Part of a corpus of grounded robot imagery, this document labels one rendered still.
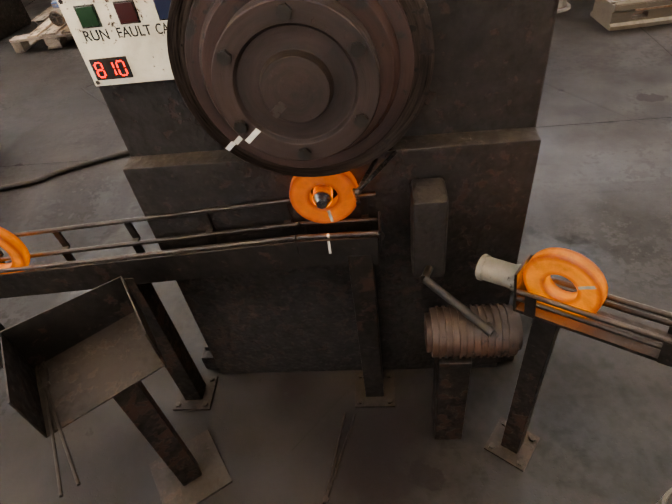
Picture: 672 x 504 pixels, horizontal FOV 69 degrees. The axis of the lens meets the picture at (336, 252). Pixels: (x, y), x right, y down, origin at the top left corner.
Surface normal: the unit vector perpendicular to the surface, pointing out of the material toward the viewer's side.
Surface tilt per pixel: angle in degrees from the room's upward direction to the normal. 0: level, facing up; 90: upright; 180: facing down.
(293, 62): 90
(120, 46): 90
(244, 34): 90
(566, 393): 0
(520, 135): 0
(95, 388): 5
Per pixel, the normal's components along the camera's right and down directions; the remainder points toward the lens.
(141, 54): -0.04, 0.69
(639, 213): -0.11, -0.73
